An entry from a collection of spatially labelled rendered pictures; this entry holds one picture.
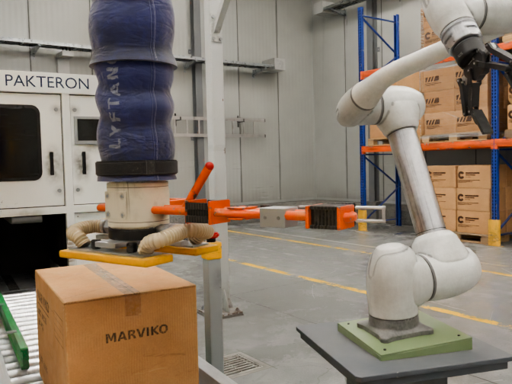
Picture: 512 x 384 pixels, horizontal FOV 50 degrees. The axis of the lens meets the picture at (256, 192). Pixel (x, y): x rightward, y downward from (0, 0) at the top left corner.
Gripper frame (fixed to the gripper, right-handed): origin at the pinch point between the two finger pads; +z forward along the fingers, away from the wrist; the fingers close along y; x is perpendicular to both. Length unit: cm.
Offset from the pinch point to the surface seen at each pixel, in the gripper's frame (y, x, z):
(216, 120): -292, 29, -216
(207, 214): -34, -65, 0
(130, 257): -47, -84, 3
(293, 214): -19, -50, 10
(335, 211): -11.6, -43.8, 14.3
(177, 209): -42, -71, -6
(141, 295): -76, -80, 4
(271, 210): -22, -54, 7
